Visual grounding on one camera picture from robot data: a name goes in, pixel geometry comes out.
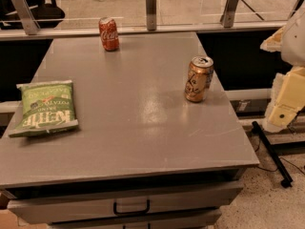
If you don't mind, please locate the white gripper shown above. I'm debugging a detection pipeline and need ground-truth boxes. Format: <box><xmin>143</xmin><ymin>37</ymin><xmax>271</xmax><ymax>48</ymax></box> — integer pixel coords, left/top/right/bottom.
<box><xmin>260</xmin><ymin>8</ymin><xmax>305</xmax><ymax>133</ymax></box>

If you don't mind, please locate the orange LaCroix can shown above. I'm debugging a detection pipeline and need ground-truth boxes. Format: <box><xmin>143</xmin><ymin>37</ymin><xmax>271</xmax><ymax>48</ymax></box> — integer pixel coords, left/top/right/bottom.
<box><xmin>185</xmin><ymin>55</ymin><xmax>214</xmax><ymax>102</ymax></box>

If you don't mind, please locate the red Coke can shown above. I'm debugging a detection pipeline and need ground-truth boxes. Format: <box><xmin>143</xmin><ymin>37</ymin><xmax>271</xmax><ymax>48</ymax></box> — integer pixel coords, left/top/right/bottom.
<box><xmin>98</xmin><ymin>17</ymin><xmax>119</xmax><ymax>52</ymax></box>

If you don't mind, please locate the dark desk in background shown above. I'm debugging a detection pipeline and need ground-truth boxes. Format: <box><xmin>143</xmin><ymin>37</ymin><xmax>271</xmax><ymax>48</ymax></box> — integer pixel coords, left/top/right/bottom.
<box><xmin>240</xmin><ymin>0</ymin><xmax>304</xmax><ymax>22</ymax></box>

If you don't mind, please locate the black floor stand leg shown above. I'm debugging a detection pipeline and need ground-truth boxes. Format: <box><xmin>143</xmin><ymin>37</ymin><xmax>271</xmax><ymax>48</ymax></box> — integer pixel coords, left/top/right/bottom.
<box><xmin>252</xmin><ymin>121</ymin><xmax>293</xmax><ymax>188</ymax></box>

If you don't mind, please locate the grey lower drawer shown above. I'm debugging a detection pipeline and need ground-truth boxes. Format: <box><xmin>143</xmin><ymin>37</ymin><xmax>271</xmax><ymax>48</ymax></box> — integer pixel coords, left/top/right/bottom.
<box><xmin>49</xmin><ymin>209</ymin><xmax>221</xmax><ymax>229</ymax></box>

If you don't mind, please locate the grey drawer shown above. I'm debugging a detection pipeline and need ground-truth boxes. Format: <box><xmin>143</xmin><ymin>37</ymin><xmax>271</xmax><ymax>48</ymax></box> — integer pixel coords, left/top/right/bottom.
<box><xmin>49</xmin><ymin>209</ymin><xmax>221</xmax><ymax>229</ymax></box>
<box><xmin>8</xmin><ymin>180</ymin><xmax>243</xmax><ymax>223</ymax></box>

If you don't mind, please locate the green Kettle chips bag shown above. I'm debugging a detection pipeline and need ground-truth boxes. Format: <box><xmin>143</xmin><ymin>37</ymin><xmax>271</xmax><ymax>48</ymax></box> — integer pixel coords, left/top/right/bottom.
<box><xmin>9</xmin><ymin>80</ymin><xmax>78</xmax><ymax>137</ymax></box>

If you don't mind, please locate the black office chair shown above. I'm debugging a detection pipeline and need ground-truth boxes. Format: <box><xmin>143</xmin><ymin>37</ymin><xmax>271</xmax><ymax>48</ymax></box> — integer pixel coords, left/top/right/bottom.
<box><xmin>0</xmin><ymin>0</ymin><xmax>65</xmax><ymax>29</ymax></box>

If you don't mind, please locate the grey top drawer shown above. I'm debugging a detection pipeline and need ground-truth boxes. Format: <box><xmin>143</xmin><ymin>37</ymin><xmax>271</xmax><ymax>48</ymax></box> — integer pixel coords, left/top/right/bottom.
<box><xmin>8</xmin><ymin>180</ymin><xmax>243</xmax><ymax>223</ymax></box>

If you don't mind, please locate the right metal railing post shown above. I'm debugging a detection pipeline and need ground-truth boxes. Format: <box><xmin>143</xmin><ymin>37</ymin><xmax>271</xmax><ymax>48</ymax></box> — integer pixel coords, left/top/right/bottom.
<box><xmin>220</xmin><ymin>0</ymin><xmax>239</xmax><ymax>28</ymax></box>

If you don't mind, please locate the metal railing post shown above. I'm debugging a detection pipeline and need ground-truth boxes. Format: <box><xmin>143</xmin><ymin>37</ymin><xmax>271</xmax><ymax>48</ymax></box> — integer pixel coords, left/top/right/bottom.
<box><xmin>11</xmin><ymin>0</ymin><xmax>40</xmax><ymax>35</ymax></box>
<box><xmin>146</xmin><ymin>0</ymin><xmax>156</xmax><ymax>31</ymax></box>
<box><xmin>220</xmin><ymin>0</ymin><xmax>239</xmax><ymax>28</ymax></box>

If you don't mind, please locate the black cable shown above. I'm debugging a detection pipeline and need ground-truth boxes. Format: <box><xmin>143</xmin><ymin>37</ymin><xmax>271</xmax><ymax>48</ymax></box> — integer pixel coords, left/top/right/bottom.
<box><xmin>254</xmin><ymin>136</ymin><xmax>305</xmax><ymax>177</ymax></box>

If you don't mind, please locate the middle metal railing post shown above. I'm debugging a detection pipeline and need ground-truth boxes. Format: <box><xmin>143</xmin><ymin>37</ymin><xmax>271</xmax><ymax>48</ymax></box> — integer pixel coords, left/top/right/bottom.
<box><xmin>146</xmin><ymin>0</ymin><xmax>156</xmax><ymax>31</ymax></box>

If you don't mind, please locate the black drawer handle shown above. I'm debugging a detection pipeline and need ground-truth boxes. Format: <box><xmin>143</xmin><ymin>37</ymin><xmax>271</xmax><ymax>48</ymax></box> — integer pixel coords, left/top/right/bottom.
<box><xmin>112</xmin><ymin>199</ymin><xmax>151</xmax><ymax>217</ymax></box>

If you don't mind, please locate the left metal railing post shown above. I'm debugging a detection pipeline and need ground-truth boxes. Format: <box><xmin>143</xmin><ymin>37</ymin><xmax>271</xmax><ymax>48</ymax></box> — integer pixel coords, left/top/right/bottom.
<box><xmin>11</xmin><ymin>0</ymin><xmax>40</xmax><ymax>35</ymax></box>

